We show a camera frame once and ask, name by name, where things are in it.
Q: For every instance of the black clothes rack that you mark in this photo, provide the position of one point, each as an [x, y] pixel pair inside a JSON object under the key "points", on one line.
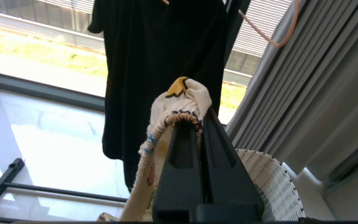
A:
{"points": [[8, 174]]}

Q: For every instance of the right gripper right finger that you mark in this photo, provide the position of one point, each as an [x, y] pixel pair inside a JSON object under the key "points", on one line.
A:
{"points": [[228, 193]]}

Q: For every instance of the black garment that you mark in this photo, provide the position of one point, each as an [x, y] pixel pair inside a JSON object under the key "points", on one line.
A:
{"points": [[151, 62]]}

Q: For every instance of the beige curtain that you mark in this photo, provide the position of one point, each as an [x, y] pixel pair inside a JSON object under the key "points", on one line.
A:
{"points": [[322, 77]]}

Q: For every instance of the white laundry basket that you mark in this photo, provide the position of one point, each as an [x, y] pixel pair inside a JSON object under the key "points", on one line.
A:
{"points": [[275, 186]]}

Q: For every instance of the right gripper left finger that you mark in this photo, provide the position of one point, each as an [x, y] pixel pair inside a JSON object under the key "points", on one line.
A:
{"points": [[172, 193]]}

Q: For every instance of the window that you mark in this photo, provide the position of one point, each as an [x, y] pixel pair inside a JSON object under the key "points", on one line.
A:
{"points": [[42, 91]]}

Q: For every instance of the cream printed garment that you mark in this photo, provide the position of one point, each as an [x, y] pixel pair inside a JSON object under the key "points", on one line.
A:
{"points": [[182, 99]]}

